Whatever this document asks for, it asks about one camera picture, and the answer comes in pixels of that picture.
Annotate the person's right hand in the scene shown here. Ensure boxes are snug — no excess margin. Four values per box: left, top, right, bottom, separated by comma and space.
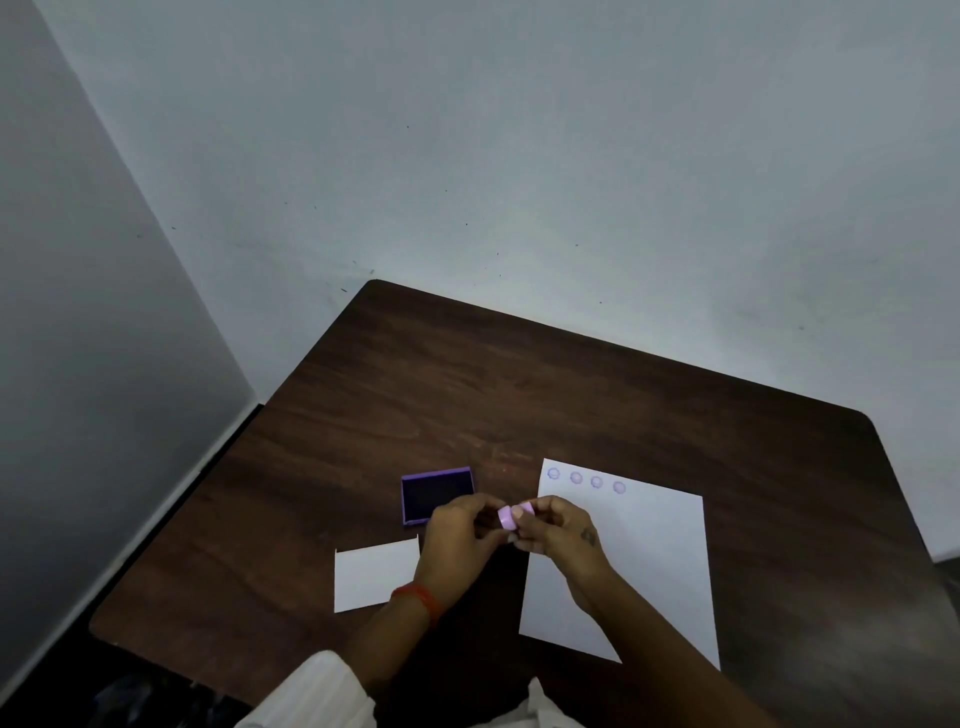
509, 494, 613, 601

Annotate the person's left hand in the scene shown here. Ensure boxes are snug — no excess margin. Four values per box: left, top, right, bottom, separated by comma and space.
413, 493, 510, 601

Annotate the purple ink pad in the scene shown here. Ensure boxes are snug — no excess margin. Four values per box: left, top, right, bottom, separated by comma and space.
401, 467, 477, 526

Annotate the white paper sheet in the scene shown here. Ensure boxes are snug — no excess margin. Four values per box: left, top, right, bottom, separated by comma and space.
518, 458, 722, 672

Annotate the white ink pad lid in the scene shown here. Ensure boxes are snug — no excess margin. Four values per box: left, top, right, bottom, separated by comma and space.
333, 536, 421, 615

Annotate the person's left forearm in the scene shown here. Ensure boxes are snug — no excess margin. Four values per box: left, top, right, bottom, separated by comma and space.
341, 592, 444, 699

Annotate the person's right forearm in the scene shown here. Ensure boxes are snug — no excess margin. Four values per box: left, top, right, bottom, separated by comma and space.
569, 566, 781, 728

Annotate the orange thread wristband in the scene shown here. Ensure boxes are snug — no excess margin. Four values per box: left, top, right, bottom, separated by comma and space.
389, 581, 444, 628

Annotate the white shirt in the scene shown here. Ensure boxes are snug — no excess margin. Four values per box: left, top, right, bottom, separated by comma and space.
233, 649, 586, 728

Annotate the dark patterned cloth bundle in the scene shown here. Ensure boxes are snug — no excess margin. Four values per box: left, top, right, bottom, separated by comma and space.
89, 671, 253, 728

